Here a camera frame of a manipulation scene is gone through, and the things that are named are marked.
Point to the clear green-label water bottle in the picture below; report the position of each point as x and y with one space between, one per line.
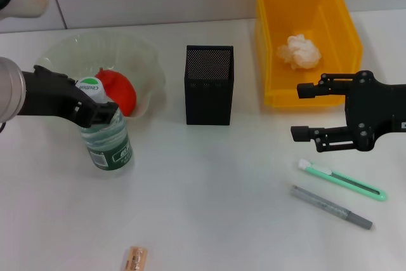
108 144

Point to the grey marker pen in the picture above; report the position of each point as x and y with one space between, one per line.
333 207

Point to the small tan wrapped candy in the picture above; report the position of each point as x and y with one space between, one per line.
137 258

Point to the yellow plastic bin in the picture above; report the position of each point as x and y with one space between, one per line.
285 4

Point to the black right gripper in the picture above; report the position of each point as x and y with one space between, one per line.
374 109

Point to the mint green utility knife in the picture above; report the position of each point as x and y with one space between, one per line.
349 180

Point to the black mesh pen holder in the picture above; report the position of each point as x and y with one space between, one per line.
207 106

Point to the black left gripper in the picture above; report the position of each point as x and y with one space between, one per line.
50 93

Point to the white paper ball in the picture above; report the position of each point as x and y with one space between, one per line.
301 52

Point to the clear wavy glass fruit plate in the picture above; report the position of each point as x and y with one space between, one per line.
95 49

